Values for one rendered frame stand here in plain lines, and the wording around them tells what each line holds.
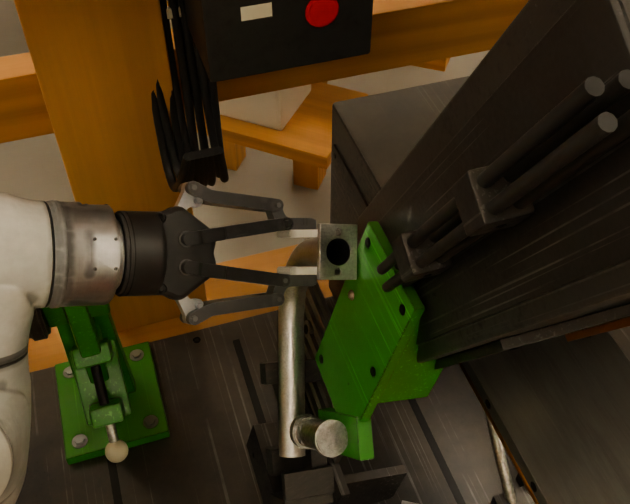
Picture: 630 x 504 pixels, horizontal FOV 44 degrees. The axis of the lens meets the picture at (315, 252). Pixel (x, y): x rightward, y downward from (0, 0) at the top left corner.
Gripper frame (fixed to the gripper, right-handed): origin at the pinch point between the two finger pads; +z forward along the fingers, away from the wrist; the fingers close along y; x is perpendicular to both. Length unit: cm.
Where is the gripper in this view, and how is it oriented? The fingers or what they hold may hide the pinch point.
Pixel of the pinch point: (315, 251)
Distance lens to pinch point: 78.3
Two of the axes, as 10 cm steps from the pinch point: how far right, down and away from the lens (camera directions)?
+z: 8.7, -0.1, 4.9
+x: -4.9, 0.0, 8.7
